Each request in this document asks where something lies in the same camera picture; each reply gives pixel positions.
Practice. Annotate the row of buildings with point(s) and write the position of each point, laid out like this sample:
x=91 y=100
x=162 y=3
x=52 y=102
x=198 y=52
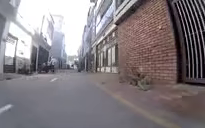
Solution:
x=84 y=53

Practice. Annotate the grey building with windows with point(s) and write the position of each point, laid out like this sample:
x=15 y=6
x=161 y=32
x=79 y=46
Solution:
x=105 y=40

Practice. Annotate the pile of debris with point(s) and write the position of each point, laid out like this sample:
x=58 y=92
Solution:
x=140 y=80

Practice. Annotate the person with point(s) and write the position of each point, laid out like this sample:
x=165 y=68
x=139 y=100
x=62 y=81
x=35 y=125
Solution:
x=52 y=64

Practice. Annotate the tall pale building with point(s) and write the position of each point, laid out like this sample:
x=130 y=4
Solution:
x=58 y=40

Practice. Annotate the red brick building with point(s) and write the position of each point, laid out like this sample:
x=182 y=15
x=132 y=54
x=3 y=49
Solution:
x=146 y=40

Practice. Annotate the dark parked vehicle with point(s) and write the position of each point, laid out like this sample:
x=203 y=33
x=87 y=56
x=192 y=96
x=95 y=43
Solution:
x=43 y=68

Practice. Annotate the black metal barred gate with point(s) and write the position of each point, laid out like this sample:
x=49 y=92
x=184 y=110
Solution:
x=196 y=40

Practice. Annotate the white storefront building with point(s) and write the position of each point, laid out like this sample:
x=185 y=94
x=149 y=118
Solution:
x=6 y=36

